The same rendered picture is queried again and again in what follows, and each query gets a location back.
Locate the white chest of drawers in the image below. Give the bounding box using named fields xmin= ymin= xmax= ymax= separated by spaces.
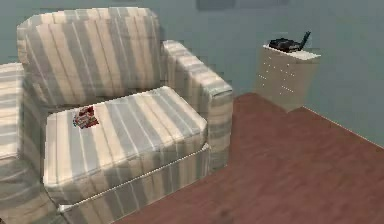
xmin=254 ymin=44 xmax=322 ymax=113

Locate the striped beige grey sofa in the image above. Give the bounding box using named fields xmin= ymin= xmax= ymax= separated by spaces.
xmin=0 ymin=6 xmax=234 ymax=224

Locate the red white crumpled packet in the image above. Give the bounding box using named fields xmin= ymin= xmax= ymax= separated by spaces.
xmin=72 ymin=105 xmax=100 ymax=130

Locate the dark framed wall picture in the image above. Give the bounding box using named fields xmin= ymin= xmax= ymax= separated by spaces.
xmin=195 ymin=0 xmax=237 ymax=10

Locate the black device with antenna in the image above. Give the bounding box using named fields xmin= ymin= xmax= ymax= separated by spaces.
xmin=268 ymin=31 xmax=312 ymax=54

